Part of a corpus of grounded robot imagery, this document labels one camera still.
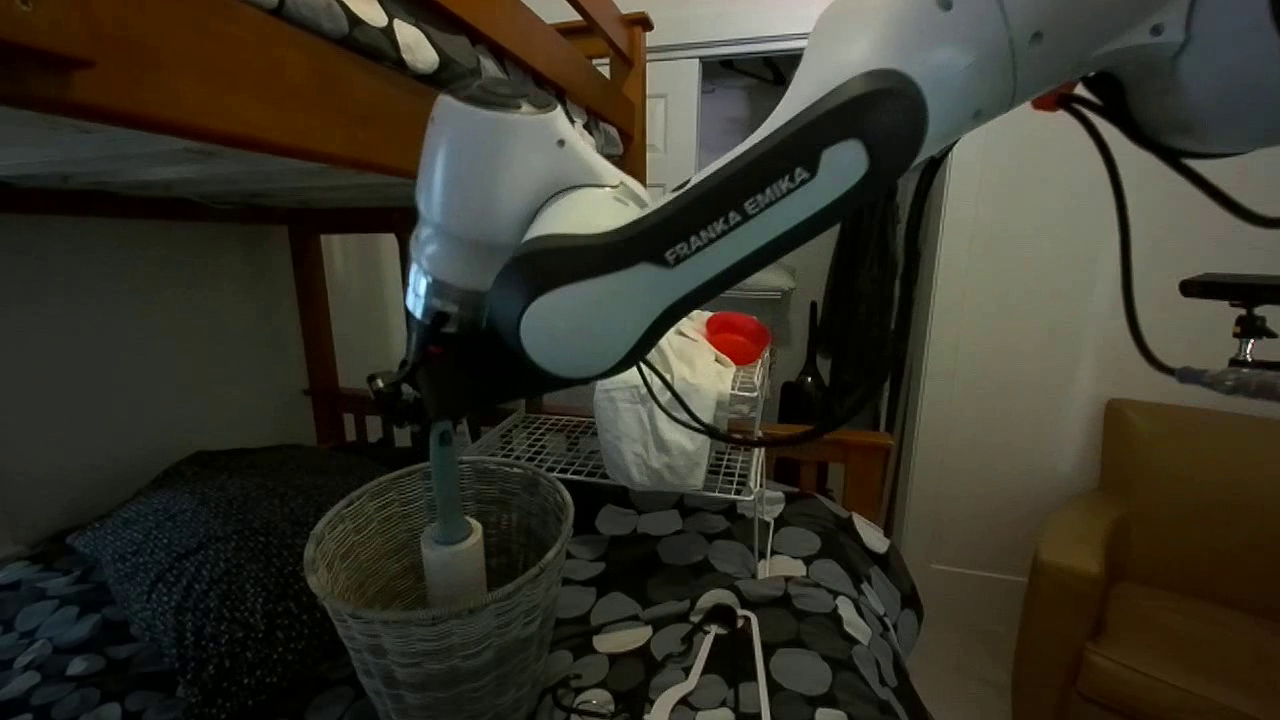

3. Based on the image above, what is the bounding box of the lint brush teal handle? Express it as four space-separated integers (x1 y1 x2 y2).
420 421 487 610

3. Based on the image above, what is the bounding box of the wooden bunk bed frame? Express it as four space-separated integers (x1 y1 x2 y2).
0 0 900 529

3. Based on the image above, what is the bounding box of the white wire shelf rack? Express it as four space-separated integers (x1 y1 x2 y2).
470 412 783 549

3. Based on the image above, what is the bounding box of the white cloth on rack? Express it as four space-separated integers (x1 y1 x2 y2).
591 312 737 487

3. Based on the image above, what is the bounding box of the dark patterned pillow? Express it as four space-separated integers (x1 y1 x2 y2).
69 446 385 720

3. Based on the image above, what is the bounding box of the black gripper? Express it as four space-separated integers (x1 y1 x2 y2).
403 317 511 421

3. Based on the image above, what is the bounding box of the tan leather armchair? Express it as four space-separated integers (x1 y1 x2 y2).
1012 402 1280 720

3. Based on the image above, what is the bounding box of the white plastic clothes hanger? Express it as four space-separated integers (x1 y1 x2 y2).
645 604 771 720

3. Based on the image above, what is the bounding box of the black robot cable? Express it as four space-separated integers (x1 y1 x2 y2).
1054 76 1280 386

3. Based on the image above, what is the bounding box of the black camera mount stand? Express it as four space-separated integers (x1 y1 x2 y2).
1174 267 1280 402

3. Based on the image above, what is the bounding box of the pebble pattern bed cover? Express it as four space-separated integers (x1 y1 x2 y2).
0 483 928 720

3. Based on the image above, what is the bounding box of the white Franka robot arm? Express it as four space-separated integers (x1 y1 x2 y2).
403 0 1280 417

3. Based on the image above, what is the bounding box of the grey woven laundry basket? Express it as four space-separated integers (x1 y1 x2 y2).
302 462 577 720

